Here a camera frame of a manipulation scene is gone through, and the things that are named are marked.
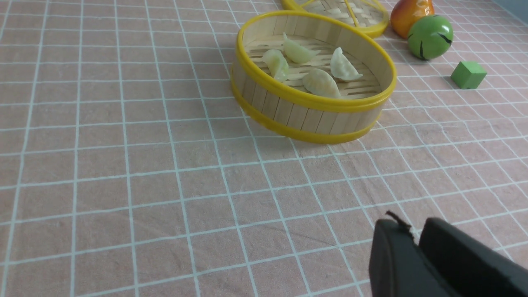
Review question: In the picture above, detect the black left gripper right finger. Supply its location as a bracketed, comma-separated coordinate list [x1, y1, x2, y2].
[419, 217, 528, 297]

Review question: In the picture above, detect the pink grid tablecloth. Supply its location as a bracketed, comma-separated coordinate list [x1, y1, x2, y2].
[0, 0, 527, 297]

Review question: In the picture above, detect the green toy apple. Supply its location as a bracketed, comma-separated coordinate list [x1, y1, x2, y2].
[408, 14, 454, 60]

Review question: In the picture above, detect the orange yellow toy pear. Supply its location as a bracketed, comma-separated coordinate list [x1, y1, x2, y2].
[390, 0, 434, 40]

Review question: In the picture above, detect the greenish dumpling bottom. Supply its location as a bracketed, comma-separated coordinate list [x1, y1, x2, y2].
[262, 49, 289, 83]

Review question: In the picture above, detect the bamboo steamer tray yellow rim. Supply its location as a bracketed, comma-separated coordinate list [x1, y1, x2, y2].
[231, 11, 398, 144]

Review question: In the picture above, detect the white dumpling bottom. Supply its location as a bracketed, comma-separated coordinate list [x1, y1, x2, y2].
[283, 33, 321, 64]

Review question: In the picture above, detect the woven bamboo steamer lid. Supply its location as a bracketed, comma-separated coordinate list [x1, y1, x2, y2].
[281, 0, 390, 38]

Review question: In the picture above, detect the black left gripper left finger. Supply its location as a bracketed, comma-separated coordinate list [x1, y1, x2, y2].
[368, 211, 461, 297]

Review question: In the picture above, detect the green foam cube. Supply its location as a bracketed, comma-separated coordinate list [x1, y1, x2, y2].
[450, 61, 487, 90]

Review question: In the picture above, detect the greenish dumpling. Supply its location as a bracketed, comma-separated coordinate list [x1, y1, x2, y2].
[330, 47, 363, 82]
[262, 49, 289, 83]

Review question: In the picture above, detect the white dumpling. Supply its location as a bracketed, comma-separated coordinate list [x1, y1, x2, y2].
[302, 69, 341, 98]
[283, 33, 321, 64]

